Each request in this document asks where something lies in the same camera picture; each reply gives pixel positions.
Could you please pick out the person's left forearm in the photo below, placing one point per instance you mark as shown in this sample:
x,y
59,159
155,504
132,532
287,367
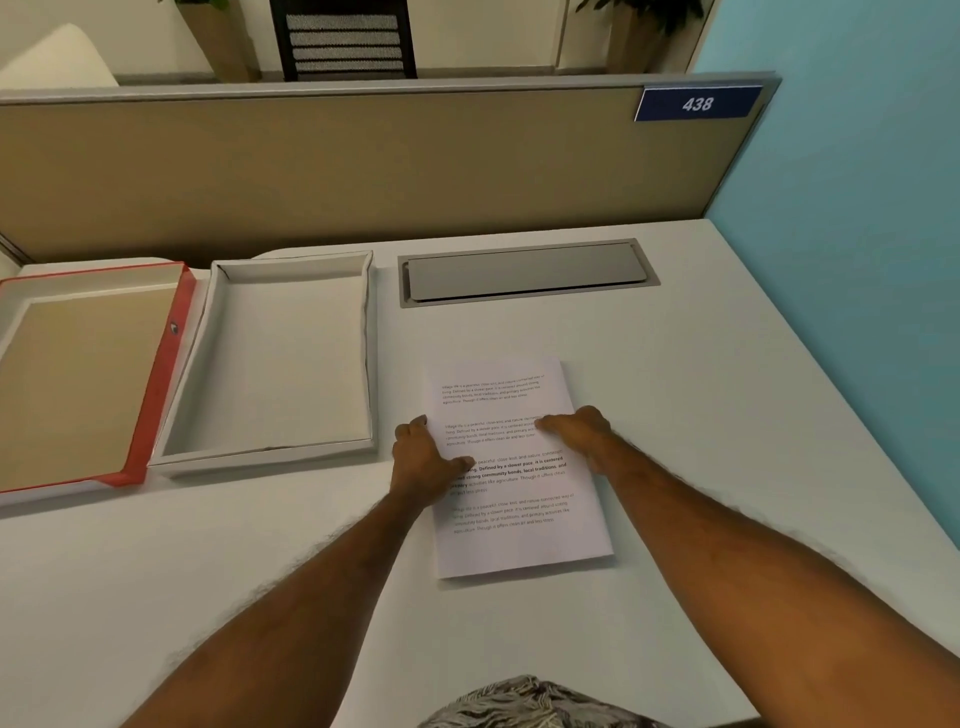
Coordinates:
x,y
300,607

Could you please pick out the blue number sign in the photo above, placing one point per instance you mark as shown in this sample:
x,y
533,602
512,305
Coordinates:
x,y
697,103

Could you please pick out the person's left thumb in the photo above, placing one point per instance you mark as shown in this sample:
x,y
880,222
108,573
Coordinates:
x,y
459,470

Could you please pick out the person's left hand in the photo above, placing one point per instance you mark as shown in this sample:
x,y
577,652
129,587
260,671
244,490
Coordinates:
x,y
420,469

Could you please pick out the person's right forearm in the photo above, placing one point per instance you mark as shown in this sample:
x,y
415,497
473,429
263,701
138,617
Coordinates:
x,y
757,592

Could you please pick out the beige desk partition panel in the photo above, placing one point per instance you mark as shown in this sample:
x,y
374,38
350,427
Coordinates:
x,y
337,165

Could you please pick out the red cardboard box lid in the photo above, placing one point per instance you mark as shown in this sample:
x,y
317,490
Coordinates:
x,y
75,375

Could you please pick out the white chair back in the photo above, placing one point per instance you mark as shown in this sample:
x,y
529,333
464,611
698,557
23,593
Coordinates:
x,y
56,64

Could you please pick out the black slatted chair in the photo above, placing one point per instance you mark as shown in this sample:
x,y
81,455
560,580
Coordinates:
x,y
343,37

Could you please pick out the person's patterned clothing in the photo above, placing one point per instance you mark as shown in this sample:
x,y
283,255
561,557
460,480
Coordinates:
x,y
532,705

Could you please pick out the person's right thumb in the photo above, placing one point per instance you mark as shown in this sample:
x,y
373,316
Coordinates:
x,y
553,424

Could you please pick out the person's right hand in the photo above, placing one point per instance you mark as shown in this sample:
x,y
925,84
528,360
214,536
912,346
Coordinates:
x,y
589,439

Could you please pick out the white printed paper sheet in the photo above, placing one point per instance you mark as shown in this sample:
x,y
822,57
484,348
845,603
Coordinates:
x,y
517,517

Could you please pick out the white cardboard box tray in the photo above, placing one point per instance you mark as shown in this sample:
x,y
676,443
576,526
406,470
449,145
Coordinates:
x,y
277,360

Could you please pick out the tall brown plant pot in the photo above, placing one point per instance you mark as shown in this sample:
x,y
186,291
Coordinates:
x,y
221,41
637,34

